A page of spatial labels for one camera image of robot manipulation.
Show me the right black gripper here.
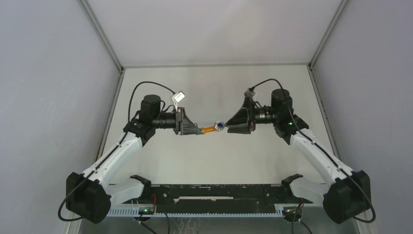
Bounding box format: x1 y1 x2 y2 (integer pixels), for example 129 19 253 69
225 97 280 135

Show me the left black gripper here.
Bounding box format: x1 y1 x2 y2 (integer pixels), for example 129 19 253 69
152 107 201 136

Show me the orange faucet body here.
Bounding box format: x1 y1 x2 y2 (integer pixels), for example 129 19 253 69
202 120 225 135

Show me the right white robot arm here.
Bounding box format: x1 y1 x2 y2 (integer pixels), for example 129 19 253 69
225 89 373 224

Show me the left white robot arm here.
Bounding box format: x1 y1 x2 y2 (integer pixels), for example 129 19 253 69
59 91 205 223

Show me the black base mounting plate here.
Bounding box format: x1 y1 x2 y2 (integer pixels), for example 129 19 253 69
126 184 309 213

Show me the left green circuit board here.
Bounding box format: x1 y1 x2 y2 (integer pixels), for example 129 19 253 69
138 208 155 216

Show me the green circuit board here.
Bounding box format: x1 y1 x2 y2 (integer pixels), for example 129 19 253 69
138 208 155 216
282 209 303 216

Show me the right green circuit board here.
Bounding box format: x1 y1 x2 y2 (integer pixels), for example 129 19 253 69
282 209 303 216

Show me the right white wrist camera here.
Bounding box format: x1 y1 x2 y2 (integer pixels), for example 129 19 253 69
244 87 256 101

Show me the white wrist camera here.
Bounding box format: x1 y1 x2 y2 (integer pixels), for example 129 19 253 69
244 87 256 101
171 91 186 111

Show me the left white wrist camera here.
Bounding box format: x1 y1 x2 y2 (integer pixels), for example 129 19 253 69
171 91 186 111

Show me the right black camera cable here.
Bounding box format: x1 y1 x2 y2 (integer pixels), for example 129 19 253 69
251 78 296 130

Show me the black camera cable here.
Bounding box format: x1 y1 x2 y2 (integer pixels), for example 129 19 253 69
128 81 176 123
251 78 296 130

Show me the left black camera cable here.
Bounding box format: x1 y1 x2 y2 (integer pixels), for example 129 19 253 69
128 81 176 123

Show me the white slotted cable duct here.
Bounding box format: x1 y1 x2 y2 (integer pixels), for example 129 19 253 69
107 206 284 218

